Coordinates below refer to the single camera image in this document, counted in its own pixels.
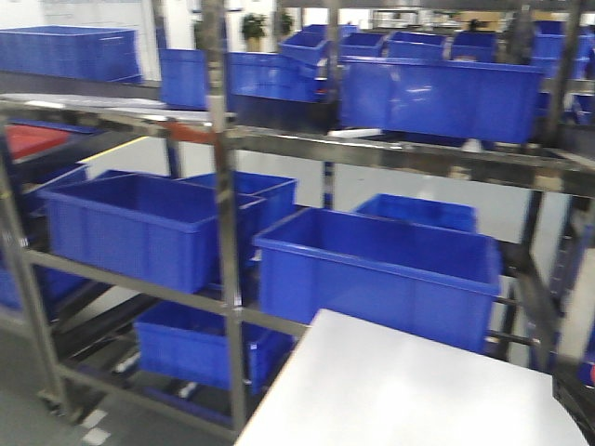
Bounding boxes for large blue bin lower left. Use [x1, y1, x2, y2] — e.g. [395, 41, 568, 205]
[253, 208, 502, 353]

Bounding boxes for large blue bin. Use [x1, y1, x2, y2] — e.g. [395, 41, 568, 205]
[253, 208, 502, 353]
[340, 57, 543, 144]

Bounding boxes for blue bin behind lower left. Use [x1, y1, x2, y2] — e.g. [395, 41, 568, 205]
[352, 194, 477, 233]

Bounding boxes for large blue bin upper left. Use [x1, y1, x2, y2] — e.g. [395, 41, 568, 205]
[340, 57, 543, 144]

